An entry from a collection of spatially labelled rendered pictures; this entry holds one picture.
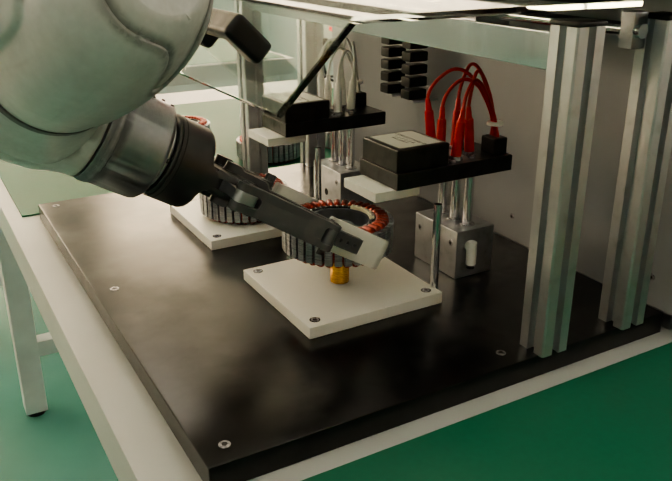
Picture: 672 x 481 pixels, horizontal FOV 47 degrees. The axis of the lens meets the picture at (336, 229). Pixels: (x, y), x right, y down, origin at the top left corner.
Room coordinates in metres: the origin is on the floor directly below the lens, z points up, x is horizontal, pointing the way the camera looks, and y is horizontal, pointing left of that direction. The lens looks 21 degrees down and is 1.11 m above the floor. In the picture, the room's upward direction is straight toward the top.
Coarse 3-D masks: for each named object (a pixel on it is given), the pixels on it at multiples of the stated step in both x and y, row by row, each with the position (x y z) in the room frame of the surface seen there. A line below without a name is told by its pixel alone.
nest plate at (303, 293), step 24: (288, 264) 0.76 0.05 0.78; (384, 264) 0.76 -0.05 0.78; (264, 288) 0.70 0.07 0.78; (288, 288) 0.70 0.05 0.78; (312, 288) 0.70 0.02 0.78; (336, 288) 0.70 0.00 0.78; (360, 288) 0.70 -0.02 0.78; (384, 288) 0.70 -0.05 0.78; (408, 288) 0.70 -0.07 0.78; (432, 288) 0.70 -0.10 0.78; (288, 312) 0.65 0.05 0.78; (312, 312) 0.64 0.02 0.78; (336, 312) 0.64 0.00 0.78; (360, 312) 0.64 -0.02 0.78; (384, 312) 0.65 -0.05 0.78; (312, 336) 0.61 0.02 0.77
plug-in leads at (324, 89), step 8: (344, 40) 1.02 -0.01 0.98; (344, 48) 1.02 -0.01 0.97; (352, 48) 1.00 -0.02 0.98; (352, 56) 1.01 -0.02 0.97; (328, 64) 0.99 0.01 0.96; (352, 64) 1.02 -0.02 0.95; (320, 72) 1.01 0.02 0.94; (328, 72) 0.98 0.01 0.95; (352, 72) 0.98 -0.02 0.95; (320, 80) 1.01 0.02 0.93; (328, 80) 0.98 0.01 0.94; (336, 80) 0.97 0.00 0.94; (344, 80) 1.01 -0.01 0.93; (352, 80) 0.98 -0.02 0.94; (360, 80) 1.03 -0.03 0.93; (320, 88) 1.01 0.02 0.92; (328, 88) 0.98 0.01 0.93; (336, 88) 0.97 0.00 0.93; (344, 88) 1.01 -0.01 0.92; (352, 88) 0.98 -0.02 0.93; (320, 96) 1.01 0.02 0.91; (328, 96) 0.98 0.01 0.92; (336, 96) 0.97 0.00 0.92; (344, 96) 1.01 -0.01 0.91; (352, 96) 0.98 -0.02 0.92; (360, 96) 1.02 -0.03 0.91; (336, 104) 0.97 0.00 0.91; (344, 104) 1.01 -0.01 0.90; (352, 104) 0.98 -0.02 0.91; (360, 104) 1.02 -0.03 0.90; (336, 112) 0.96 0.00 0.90
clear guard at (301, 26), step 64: (256, 0) 0.63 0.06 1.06; (320, 0) 0.63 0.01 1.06; (384, 0) 0.63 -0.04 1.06; (448, 0) 0.63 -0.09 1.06; (512, 0) 0.63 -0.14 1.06; (576, 0) 0.63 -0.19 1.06; (640, 0) 0.63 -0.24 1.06; (192, 64) 0.62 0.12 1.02; (256, 64) 0.54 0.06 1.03; (320, 64) 0.49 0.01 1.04
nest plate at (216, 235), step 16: (176, 208) 0.94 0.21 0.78; (192, 208) 0.94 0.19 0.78; (192, 224) 0.88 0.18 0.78; (208, 224) 0.88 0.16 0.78; (224, 224) 0.88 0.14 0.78; (240, 224) 0.88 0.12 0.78; (256, 224) 0.88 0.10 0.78; (208, 240) 0.83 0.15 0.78; (224, 240) 0.83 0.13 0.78; (240, 240) 0.84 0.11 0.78; (256, 240) 0.85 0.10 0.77
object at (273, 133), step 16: (304, 96) 0.97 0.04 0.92; (288, 112) 0.92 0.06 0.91; (304, 112) 0.93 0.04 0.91; (320, 112) 0.94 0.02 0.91; (352, 112) 0.97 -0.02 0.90; (368, 112) 0.98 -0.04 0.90; (384, 112) 0.99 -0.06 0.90; (256, 128) 0.96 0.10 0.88; (272, 128) 0.95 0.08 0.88; (288, 128) 0.92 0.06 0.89; (304, 128) 0.93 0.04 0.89; (320, 128) 0.94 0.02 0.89; (336, 128) 0.95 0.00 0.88; (352, 128) 0.96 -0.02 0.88; (272, 144) 0.91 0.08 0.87; (336, 144) 1.01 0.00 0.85; (352, 144) 0.97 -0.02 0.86; (352, 160) 0.97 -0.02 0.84
